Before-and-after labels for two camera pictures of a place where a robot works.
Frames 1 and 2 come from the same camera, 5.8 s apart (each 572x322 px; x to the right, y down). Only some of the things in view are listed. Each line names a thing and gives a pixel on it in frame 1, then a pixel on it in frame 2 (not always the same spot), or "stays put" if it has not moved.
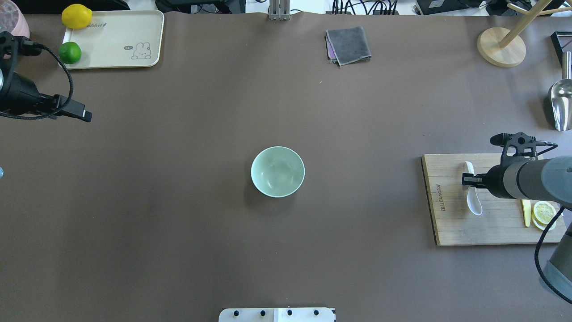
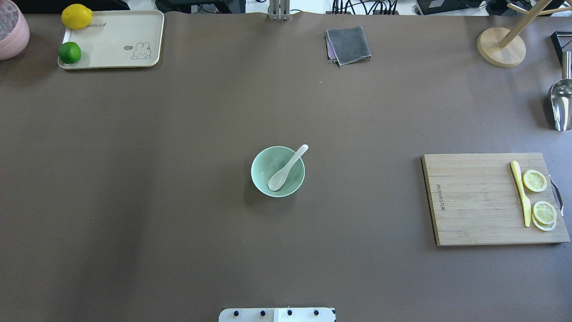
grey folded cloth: x=345 y=46 stays put
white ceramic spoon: x=473 y=201 to x=277 y=181
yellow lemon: x=76 y=16 stays put
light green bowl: x=278 y=171 stays put
